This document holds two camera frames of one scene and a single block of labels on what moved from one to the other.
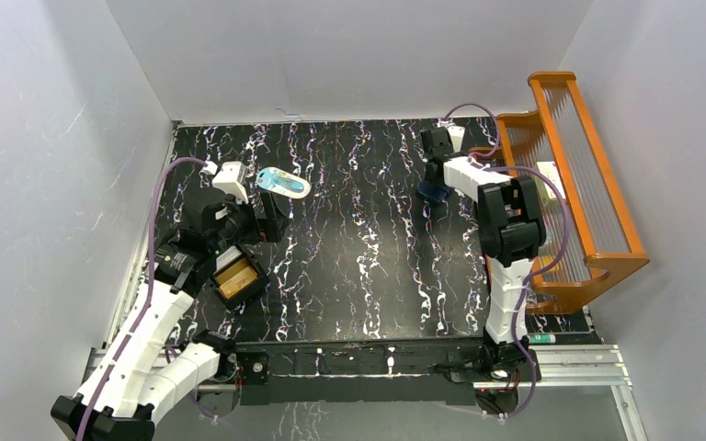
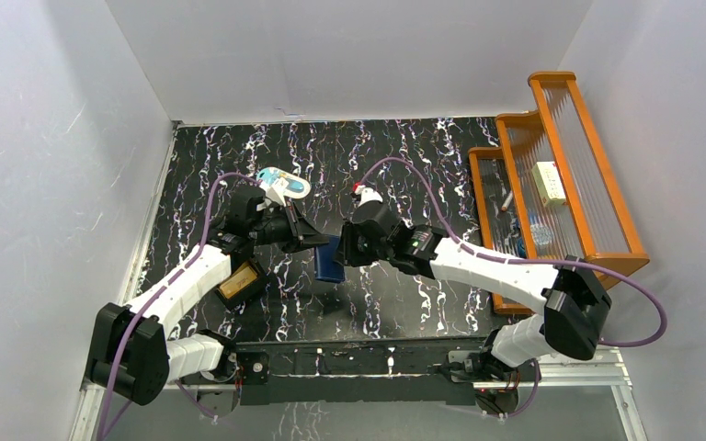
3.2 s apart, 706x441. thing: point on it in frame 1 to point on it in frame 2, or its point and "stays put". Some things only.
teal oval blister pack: (283, 183) stays put
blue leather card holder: (432, 190) to (325, 267)
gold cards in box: (237, 277) stays put
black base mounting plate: (375, 371) stays put
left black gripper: (269, 213) to (295, 227)
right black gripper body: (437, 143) to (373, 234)
